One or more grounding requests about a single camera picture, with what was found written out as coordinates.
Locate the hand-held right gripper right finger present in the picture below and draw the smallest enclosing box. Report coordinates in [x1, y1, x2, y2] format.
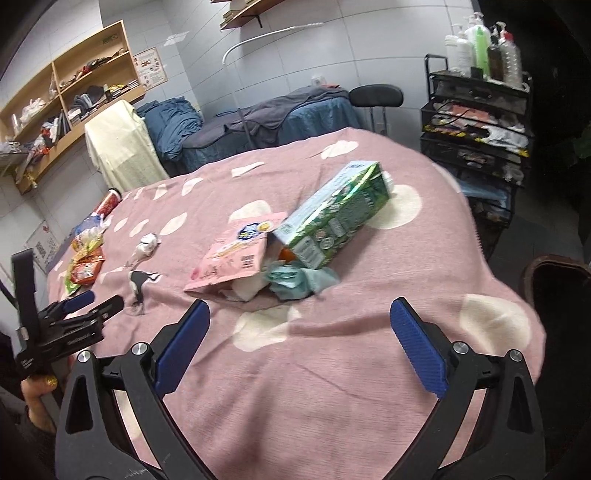
[389, 298, 548, 480]

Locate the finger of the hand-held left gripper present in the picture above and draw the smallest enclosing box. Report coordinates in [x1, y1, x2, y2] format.
[65, 295, 125, 331]
[39, 290, 96, 320]

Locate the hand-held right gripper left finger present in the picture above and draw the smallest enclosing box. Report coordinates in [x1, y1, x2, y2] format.
[54, 298, 218, 480]

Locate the pink snack packet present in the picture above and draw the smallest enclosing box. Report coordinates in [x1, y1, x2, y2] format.
[183, 211, 288, 302]

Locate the dark brown trash bin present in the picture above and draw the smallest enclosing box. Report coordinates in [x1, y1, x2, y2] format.
[519, 255, 591, 372]

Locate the green drink carton box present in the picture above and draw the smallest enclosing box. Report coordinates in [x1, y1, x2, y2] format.
[272, 160, 391, 270]

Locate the person's left hand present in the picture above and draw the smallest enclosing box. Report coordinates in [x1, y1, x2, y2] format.
[21, 374, 63, 435]

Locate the red snack packet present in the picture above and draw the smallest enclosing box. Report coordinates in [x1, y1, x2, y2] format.
[65, 251, 106, 296]

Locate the black white wrapper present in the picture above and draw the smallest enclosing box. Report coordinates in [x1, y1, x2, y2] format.
[127, 271, 163, 318]

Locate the yellow snack wrapper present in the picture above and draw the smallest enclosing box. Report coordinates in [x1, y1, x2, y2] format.
[73, 234, 104, 253]

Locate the crushed plastic bottle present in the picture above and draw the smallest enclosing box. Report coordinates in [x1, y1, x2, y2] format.
[71, 215, 112, 241]

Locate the pink polka dot blanket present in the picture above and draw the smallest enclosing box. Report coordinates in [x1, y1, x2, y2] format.
[46, 127, 546, 480]

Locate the small white twisted tissue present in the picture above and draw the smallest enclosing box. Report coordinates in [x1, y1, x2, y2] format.
[124, 233, 161, 271]

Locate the white paper napkin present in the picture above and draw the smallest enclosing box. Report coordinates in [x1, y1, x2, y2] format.
[221, 272, 279, 304]

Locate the red can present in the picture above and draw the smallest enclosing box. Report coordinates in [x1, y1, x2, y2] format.
[94, 188, 122, 219]

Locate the teal plastic bag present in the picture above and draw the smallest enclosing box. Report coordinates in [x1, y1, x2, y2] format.
[265, 260, 341, 302]

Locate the cream towel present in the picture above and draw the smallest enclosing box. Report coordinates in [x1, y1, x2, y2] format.
[84, 99, 170, 191]

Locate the pile of clothes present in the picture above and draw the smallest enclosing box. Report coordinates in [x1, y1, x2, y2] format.
[38, 113, 71, 149]

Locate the white plastic bag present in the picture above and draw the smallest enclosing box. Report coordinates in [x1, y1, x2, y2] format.
[20, 99, 48, 121]

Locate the blue duvet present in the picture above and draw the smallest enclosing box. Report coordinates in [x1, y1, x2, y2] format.
[136, 97, 204, 163]

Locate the row of small boxes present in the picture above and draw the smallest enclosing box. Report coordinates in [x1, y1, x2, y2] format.
[104, 79, 140, 100]

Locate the black mesh trolley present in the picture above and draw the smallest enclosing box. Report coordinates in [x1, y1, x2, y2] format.
[419, 54, 533, 223]

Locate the blue massage bed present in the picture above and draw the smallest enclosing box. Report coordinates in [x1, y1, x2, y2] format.
[178, 85, 366, 178]

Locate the grey blanket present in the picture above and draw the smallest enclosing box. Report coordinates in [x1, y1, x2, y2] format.
[182, 85, 352, 154]

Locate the black stool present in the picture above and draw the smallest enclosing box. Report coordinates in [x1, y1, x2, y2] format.
[348, 83, 405, 136]

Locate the dark brown bottle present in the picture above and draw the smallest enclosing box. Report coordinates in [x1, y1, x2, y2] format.
[486, 28, 504, 80]

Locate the white pump bottle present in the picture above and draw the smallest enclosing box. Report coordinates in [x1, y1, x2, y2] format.
[444, 23, 472, 77]

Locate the green pump bottle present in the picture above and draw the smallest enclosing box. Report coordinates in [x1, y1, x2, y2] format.
[464, 11, 491, 77]

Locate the white curved pipe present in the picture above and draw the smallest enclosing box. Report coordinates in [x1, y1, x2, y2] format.
[221, 21, 325, 66]

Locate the white wall notice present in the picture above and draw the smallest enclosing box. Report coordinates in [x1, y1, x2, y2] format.
[25, 222, 64, 274]

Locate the wooden wall cabinet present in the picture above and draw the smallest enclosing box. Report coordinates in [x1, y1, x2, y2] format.
[0, 19, 147, 195]

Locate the wall poster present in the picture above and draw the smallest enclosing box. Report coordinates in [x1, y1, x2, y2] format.
[132, 45, 167, 86]

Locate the wooden wall shelf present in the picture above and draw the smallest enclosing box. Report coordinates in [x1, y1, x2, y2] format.
[219, 0, 283, 31]

